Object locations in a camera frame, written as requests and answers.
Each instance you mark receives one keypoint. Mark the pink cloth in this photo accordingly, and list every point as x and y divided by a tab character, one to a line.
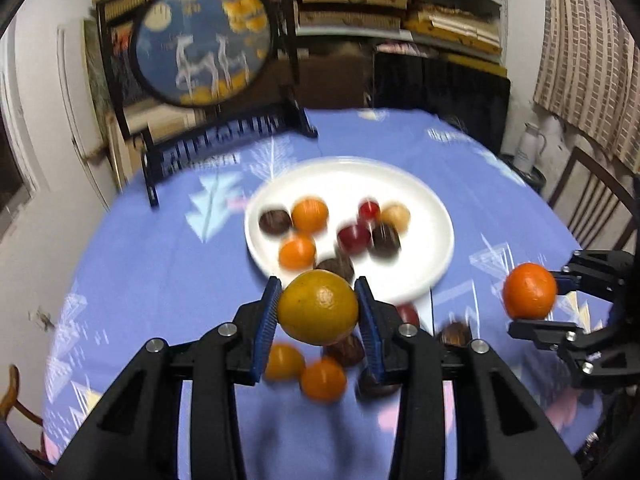
400	50

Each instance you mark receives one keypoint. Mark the dark red tomato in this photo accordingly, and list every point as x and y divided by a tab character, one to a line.
353	237

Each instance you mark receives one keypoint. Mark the black flat panel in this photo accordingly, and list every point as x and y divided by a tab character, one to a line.
440	95

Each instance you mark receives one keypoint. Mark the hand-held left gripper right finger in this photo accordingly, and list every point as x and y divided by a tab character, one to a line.
370	330

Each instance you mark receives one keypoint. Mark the window with white frame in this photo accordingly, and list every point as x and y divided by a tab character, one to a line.
10	175

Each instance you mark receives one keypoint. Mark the white metal shelf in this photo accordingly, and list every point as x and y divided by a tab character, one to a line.
350	32

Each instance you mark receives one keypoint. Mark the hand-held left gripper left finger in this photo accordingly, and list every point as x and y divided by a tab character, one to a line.
265	330

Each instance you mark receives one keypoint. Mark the round deer embroidery black stand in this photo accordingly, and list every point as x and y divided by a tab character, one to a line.
200	45

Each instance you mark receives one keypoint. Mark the beige checkered curtain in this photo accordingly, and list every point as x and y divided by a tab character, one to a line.
585	60

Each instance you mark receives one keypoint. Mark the stack of yellow boxes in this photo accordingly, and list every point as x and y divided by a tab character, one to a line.
450	27

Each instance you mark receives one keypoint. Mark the brown board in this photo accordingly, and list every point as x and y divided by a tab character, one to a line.
335	82

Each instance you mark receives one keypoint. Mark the white round plate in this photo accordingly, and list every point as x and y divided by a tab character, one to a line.
350	180

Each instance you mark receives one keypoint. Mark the large yellow orange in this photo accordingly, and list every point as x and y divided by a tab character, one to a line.
318	310

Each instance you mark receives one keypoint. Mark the brown wooden chair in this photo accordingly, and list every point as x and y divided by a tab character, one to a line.
590	200
12	400

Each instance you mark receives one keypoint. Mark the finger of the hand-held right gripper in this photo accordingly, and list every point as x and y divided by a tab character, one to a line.
550	335
600	272

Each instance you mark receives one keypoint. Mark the white jug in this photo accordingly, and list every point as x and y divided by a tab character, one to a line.
527	150

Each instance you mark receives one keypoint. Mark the red cherry tomato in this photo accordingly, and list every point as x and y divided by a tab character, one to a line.
369	209
408	315

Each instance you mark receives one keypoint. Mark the black round side table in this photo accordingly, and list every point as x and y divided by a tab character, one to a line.
532	179

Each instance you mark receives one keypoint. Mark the yellow cherry tomato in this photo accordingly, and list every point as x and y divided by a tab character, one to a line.
395	216
282	361

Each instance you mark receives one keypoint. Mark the brown water chestnut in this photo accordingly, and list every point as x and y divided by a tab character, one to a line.
386	241
455	336
347	351
336	266
275	221
365	388

